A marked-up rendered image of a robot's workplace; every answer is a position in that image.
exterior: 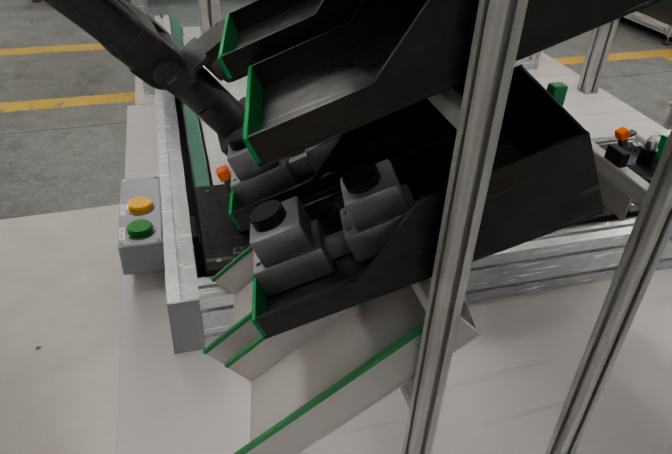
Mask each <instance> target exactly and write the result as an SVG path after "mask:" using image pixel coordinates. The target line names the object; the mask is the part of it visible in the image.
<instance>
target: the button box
mask: <svg viewBox="0 0 672 454"><path fill-rule="evenodd" d="M135 197H147V198H149V199H150V200H151V202H152V208H151V209H150V210H149V211H147V212H145V213H140V214H135V213H131V212H130V211H129V210H128V206H127V203H128V202H129V201H130V200H131V199H133V198H135ZM138 219H145V220H148V221H150V222H151V223H152V226H153V231H152V233H151V234H149V235H148V236H145V237H142V238H134V237H131V236H129V235H128V233H127V226H128V224H129V223H131V222H132V221H134V220H138ZM118 252H119V256H120V261H121V266H122V271H123V274H124V275H130V274H137V273H144V272H152V271H159V270H165V262H164V244H163V227H162V210H161V193H160V178H159V177H158V176H155V177H146V178H135V179H124V180H121V186H120V208H119V230H118Z"/></svg>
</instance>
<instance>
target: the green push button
mask: <svg viewBox="0 0 672 454"><path fill-rule="evenodd" d="M152 231H153V226H152V223H151V222H150V221H148V220H145V219H138V220H134V221H132V222H131V223H129V224H128V226H127V233H128V235H129V236H131V237H134V238H142V237H145V236H148V235H149V234H151V233H152Z"/></svg>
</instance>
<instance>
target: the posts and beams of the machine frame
mask: <svg viewBox="0 0 672 454"><path fill-rule="evenodd" d="M619 19H620V18H619ZM619 19H616V20H614V21H612V22H609V23H607V24H604V25H602V26H600V27H597V28H595V29H593V33H592V36H591V40H590V43H589V47H588V50H587V54H586V57H585V61H584V65H583V68H582V72H581V75H580V79H579V82H578V86H577V89H578V90H579V91H581V90H582V91H581V92H582V93H584V94H590V93H591V92H592V94H594V93H597V92H598V89H599V85H600V82H601V79H602V75H603V72H604V69H605V65H606V62H607V59H608V56H609V52H610V49H611V46H612V42H613V39H614V36H615V33H616V29H617V26H618V23H619Z"/></svg>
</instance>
